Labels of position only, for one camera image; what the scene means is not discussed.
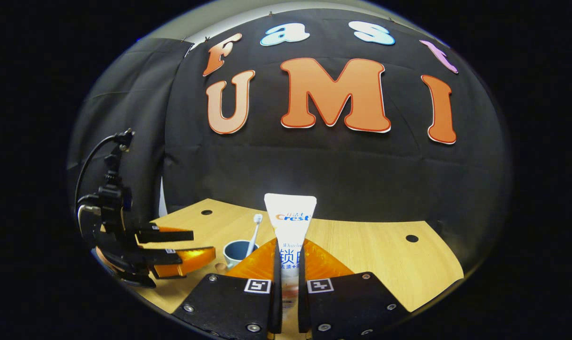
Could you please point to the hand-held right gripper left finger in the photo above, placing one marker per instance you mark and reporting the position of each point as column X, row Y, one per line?
column 229, row 302

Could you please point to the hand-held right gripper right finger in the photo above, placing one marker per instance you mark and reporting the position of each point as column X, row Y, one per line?
column 352, row 307

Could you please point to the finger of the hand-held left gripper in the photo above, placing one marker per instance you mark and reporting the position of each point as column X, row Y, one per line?
column 170, row 235
column 191, row 259

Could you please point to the white toothbrush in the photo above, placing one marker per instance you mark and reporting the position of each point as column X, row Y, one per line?
column 253, row 236

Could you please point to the black backdrop cloth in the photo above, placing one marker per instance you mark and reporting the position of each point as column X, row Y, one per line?
column 314, row 165

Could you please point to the wooden desktop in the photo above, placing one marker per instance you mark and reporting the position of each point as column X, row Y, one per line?
column 361, row 245

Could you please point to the white toothpaste tube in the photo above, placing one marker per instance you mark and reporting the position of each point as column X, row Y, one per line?
column 290, row 226

